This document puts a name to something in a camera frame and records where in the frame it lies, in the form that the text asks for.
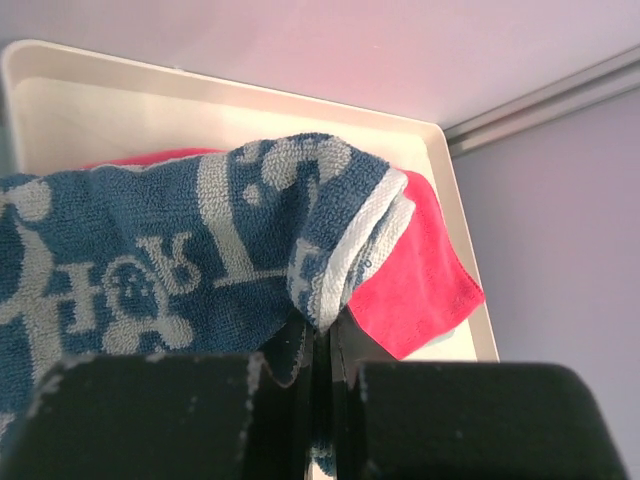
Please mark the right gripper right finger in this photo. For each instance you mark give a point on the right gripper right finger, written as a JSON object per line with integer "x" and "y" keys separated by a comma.
{"x": 461, "y": 419}

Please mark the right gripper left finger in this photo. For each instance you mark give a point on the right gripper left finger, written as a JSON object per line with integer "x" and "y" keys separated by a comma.
{"x": 164, "y": 416}

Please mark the pink red towel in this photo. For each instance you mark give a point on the pink red towel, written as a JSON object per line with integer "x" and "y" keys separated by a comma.
{"x": 415, "y": 280}

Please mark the white blue patterned towel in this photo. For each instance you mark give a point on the white blue patterned towel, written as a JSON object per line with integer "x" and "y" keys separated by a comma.
{"x": 39, "y": 272}

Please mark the cream plastic tray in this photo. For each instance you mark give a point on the cream plastic tray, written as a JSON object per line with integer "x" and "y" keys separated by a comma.
{"x": 73, "y": 110}

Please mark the grey aluminium corner post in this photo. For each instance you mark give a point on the grey aluminium corner post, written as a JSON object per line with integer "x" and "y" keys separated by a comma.
{"x": 615, "y": 76}

